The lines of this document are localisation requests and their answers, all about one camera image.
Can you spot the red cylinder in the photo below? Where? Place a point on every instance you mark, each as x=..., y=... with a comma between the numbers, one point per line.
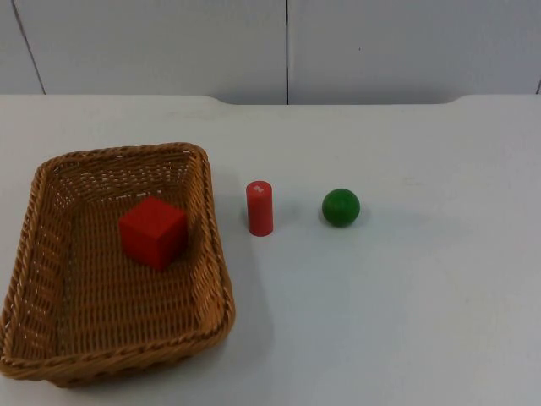
x=259, y=209

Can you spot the brown wicker basket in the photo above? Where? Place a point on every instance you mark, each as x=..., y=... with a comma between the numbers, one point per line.
x=105, y=304

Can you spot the green ball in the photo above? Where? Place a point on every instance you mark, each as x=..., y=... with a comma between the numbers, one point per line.
x=340, y=208

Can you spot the red cube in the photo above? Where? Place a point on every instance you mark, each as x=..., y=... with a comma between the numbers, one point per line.
x=152, y=232

